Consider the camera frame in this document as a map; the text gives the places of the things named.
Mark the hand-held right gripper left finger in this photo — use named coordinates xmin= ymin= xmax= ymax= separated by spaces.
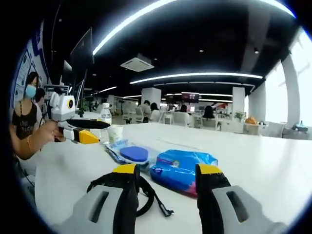
xmin=60 ymin=163 xmax=141 ymax=234

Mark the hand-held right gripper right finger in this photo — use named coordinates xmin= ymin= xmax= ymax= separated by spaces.
xmin=195 ymin=163 xmax=287 ymax=234

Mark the clear plastic water bottle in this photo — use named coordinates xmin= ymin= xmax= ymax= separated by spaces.
xmin=99 ymin=102 xmax=113 ymax=144

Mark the black cable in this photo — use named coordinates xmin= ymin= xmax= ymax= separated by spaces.
xmin=87 ymin=174 xmax=175 ymax=218

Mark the white paper cup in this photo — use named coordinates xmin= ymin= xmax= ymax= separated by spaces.
xmin=108 ymin=125 xmax=123 ymax=145

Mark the blue white wipes packet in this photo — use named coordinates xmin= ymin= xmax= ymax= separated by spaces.
xmin=104 ymin=138 xmax=156 ymax=169

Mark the blue tissue pack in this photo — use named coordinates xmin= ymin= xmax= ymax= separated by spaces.
xmin=150 ymin=149 xmax=219 ymax=198

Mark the white tabletop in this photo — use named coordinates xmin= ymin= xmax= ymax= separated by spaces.
xmin=34 ymin=122 xmax=312 ymax=227

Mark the person's left hand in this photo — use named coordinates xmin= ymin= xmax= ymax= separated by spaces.
xmin=41 ymin=121 xmax=66 ymax=145

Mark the person with face mask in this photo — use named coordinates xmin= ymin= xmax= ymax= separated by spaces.
xmin=9 ymin=72 xmax=46 ymax=176

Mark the display screen on stand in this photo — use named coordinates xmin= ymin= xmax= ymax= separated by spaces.
xmin=60 ymin=28 xmax=95 ymax=88

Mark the ceiling air conditioner unit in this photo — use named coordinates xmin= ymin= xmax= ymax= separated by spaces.
xmin=120 ymin=54 xmax=155 ymax=73

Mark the white office chair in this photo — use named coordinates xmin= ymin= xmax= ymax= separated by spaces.
xmin=268 ymin=121 xmax=285 ymax=137
xmin=172 ymin=111 xmax=190 ymax=127

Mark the hanging monitor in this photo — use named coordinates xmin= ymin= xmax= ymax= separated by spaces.
xmin=181 ymin=92 xmax=199 ymax=102

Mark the dark object on windowsill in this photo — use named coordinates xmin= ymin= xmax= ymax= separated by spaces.
xmin=293 ymin=120 xmax=308 ymax=130

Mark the straight ceiling light strip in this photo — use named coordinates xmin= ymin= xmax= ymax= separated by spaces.
xmin=129 ymin=72 xmax=263 ymax=85

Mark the long curved ceiling light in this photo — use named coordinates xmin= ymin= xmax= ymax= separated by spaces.
xmin=92 ymin=0 xmax=297 ymax=56

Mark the large bright window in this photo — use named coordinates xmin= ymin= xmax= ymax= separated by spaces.
xmin=264 ymin=26 xmax=312 ymax=127

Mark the blue wall poster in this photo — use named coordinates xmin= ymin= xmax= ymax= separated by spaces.
xmin=14 ymin=21 xmax=50 ymax=103

